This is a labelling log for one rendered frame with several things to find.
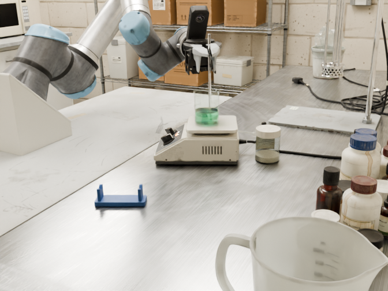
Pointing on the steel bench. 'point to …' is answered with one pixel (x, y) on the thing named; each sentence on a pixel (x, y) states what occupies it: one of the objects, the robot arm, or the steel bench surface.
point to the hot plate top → (227, 123)
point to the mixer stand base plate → (322, 119)
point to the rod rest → (115, 200)
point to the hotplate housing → (201, 149)
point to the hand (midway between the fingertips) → (209, 51)
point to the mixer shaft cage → (332, 68)
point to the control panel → (173, 140)
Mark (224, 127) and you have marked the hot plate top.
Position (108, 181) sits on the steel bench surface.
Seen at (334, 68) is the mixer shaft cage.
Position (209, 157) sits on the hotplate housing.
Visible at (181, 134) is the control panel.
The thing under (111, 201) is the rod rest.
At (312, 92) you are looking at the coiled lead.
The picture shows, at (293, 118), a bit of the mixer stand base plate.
